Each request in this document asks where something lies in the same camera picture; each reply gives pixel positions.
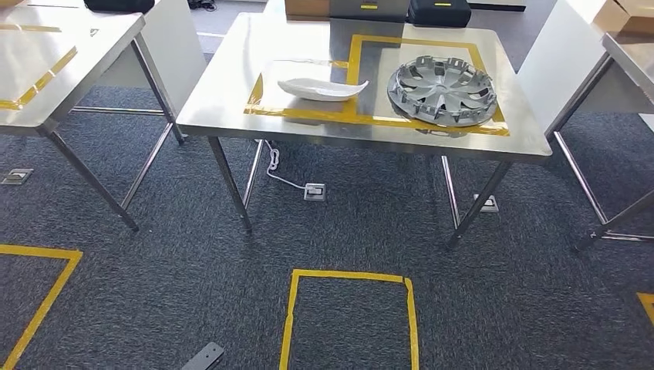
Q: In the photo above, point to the white plastic shell part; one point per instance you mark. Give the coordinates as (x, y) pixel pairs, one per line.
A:
(322, 89)

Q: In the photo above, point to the floor socket plate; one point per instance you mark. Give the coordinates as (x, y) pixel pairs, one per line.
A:
(314, 192)
(486, 203)
(18, 176)

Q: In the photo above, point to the stainless steel table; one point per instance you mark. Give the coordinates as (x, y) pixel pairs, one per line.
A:
(230, 76)
(633, 56)
(51, 61)

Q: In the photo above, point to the silver wheel hubcap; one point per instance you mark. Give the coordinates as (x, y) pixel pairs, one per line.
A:
(442, 92)

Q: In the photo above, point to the brown cardboard box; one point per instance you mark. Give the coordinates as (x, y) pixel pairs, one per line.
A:
(306, 6)

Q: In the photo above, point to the black carry case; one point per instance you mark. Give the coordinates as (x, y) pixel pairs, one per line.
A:
(120, 5)
(439, 13)

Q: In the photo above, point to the black power adapters pile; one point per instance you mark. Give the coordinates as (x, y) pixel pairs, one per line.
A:
(202, 4)

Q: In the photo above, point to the open cardboard carton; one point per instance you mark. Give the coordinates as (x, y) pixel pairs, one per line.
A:
(628, 13)

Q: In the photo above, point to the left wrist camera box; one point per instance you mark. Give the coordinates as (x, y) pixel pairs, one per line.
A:
(204, 357)

